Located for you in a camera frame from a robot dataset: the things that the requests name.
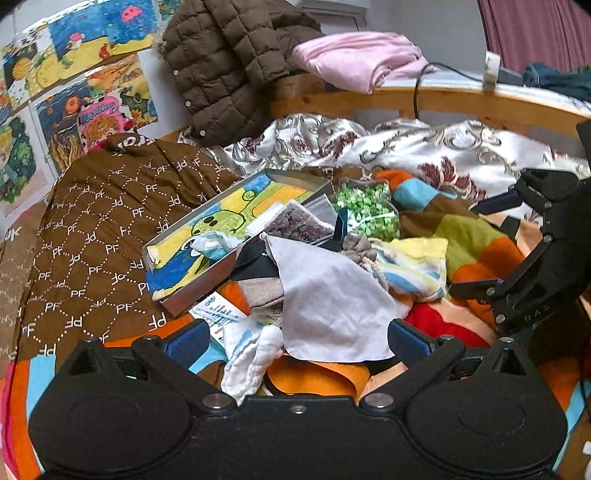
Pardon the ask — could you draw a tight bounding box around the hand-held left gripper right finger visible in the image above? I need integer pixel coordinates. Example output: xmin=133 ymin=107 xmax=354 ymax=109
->
xmin=358 ymin=318 xmax=539 ymax=412

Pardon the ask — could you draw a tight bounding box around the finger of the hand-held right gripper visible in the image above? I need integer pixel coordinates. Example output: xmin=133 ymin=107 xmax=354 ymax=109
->
xmin=449 ymin=233 xmax=588 ymax=336
xmin=470 ymin=168 xmax=580 ymax=217

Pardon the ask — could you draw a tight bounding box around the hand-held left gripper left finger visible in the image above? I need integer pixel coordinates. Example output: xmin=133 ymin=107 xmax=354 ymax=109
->
xmin=54 ymin=318 xmax=238 ymax=414

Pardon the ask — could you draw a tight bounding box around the white gauze towel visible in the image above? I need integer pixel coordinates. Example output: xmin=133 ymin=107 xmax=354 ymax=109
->
xmin=221 ymin=318 xmax=284 ymax=407

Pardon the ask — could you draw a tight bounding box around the yellow blue striped cloth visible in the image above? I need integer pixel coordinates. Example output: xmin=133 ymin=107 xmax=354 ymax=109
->
xmin=369 ymin=237 xmax=450 ymax=303

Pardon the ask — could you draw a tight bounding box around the beige towel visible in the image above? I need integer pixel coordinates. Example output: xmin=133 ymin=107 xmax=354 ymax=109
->
xmin=238 ymin=277 xmax=287 ymax=310

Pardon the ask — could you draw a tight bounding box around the dark navy cloth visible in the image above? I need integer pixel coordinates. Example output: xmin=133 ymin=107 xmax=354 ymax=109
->
xmin=231 ymin=240 xmax=280 ymax=282

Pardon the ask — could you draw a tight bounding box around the cartoon printed tin box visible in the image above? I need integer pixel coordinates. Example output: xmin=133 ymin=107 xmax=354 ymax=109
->
xmin=141 ymin=168 xmax=335 ymax=319

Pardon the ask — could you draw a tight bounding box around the colourful patchwork blanket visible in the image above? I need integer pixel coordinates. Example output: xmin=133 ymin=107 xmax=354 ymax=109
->
xmin=0 ymin=168 xmax=591 ymax=480

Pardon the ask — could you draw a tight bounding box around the white tissue packet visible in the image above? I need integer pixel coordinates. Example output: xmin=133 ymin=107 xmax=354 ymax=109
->
xmin=189 ymin=291 xmax=252 ymax=344

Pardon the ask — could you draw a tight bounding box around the large white cloth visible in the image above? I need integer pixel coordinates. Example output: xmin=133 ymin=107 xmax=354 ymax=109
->
xmin=261 ymin=233 xmax=411 ymax=363

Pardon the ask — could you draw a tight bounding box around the silver floral satin blanket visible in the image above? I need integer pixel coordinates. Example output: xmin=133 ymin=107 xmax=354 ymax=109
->
xmin=178 ymin=113 xmax=591 ymax=217

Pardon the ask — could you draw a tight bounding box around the white blue printed cloth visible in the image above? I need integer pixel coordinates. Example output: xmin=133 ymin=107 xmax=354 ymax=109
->
xmin=191 ymin=231 xmax=241 ymax=266

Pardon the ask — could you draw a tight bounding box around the grey knit sock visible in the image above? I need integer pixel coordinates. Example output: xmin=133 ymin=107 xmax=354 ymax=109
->
xmin=341 ymin=233 xmax=384 ymax=278

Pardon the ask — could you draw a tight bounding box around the green white dotted cloth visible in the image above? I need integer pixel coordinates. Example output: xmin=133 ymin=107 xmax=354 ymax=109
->
xmin=335 ymin=182 xmax=402 ymax=241

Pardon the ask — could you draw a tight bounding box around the white charger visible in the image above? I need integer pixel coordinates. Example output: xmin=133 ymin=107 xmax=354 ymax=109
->
xmin=482 ymin=51 xmax=502 ymax=90

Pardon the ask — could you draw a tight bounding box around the dark blue cloth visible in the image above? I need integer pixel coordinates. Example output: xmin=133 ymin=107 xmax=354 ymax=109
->
xmin=522 ymin=62 xmax=591 ymax=102

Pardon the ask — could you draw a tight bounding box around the brown patterned blanket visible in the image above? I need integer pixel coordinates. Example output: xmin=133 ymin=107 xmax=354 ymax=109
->
xmin=0 ymin=134 xmax=241 ymax=365

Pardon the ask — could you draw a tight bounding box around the brown patterned cloth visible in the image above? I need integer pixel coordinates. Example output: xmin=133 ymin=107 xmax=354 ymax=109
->
xmin=263 ymin=200 xmax=335 ymax=245

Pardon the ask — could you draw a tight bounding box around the maroon curtain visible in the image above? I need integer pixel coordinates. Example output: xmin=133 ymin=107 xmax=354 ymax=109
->
xmin=478 ymin=0 xmax=591 ymax=75

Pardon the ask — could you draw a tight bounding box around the folded pink cloth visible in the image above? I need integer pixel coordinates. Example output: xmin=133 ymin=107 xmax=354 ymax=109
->
xmin=292 ymin=32 xmax=437 ymax=93

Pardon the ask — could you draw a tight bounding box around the colourful cartoon play mat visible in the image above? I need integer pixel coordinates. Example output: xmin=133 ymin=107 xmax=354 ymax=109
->
xmin=0 ymin=0 xmax=162 ymax=217

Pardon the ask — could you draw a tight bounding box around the brown quilted jacket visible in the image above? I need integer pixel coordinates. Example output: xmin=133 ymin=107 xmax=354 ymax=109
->
xmin=159 ymin=0 xmax=326 ymax=139

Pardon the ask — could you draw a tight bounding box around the black cable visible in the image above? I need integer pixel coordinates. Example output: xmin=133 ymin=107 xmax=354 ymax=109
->
xmin=412 ymin=62 xmax=490 ymax=123

